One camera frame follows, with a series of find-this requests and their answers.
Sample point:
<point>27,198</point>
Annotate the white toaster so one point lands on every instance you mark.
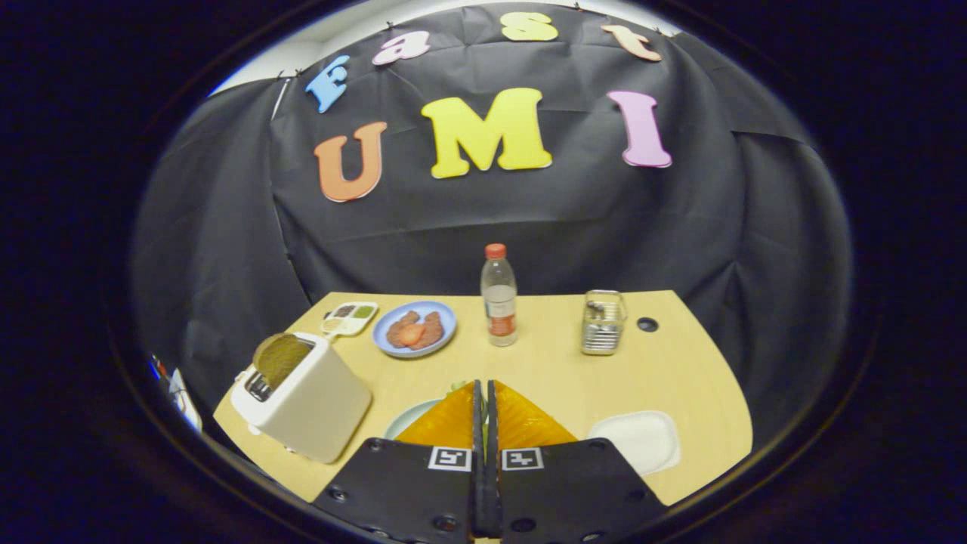
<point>325,408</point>

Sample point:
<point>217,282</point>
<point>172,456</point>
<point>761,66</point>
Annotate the white divided condiment tray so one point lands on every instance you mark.
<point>349,319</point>

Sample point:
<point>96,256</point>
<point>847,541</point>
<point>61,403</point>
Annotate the clear bottle with red cap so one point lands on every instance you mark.
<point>499,302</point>

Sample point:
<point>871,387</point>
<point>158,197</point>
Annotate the brown meat patty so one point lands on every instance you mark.
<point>394,332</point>
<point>433,329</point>

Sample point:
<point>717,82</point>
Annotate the white square plate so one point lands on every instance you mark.
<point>638,442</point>

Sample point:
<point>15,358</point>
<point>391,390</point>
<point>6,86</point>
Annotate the blue plate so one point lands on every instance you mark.
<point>447,321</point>

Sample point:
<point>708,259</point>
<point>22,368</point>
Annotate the red tomato slice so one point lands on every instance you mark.
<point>412,335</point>

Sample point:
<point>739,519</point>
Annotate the pale green round plate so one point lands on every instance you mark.
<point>408,423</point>

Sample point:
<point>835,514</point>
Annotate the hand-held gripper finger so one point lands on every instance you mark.
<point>492,423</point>
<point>478,423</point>

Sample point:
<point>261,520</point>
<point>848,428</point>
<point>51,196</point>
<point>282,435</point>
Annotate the white and red item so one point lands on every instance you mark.
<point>185,400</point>

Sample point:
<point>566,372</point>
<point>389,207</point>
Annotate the green lettuce leaf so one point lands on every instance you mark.
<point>458,388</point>

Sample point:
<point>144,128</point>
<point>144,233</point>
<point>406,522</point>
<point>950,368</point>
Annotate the brown bread slice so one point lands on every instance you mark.
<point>279,359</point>

